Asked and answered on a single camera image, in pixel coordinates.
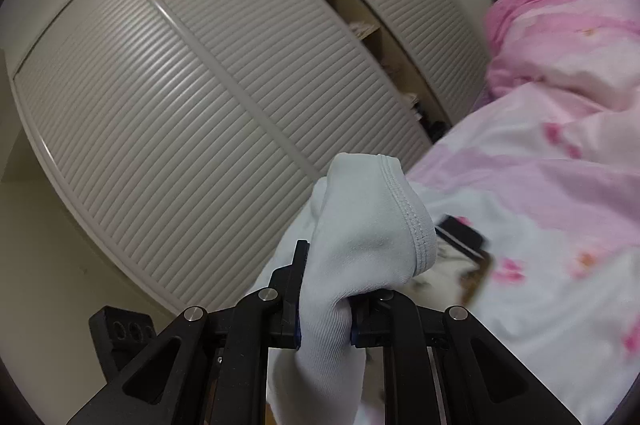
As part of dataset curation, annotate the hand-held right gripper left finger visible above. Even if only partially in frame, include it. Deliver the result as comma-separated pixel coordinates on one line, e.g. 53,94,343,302
67,240,311,425

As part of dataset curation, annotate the brown cloth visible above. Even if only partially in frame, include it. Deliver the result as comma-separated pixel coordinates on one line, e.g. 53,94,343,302
460,255,495,307

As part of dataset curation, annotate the pink floral duvet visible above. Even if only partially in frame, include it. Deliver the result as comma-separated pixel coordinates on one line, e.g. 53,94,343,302
250,0,640,425

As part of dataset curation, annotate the pale grey shirt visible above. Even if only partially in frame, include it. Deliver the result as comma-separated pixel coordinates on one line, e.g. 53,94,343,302
249,152,439,425

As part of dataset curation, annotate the white louvered wardrobe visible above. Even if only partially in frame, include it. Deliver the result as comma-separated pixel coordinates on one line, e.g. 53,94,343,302
12,0,493,315

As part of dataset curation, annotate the black flat object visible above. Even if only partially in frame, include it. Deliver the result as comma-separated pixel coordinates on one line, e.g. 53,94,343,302
434,214,487,257

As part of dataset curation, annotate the open wooden shelf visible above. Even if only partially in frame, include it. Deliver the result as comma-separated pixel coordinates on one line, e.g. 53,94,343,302
245,0,453,142

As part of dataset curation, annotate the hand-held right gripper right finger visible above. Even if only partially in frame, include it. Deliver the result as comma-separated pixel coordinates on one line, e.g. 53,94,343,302
349,289,582,425

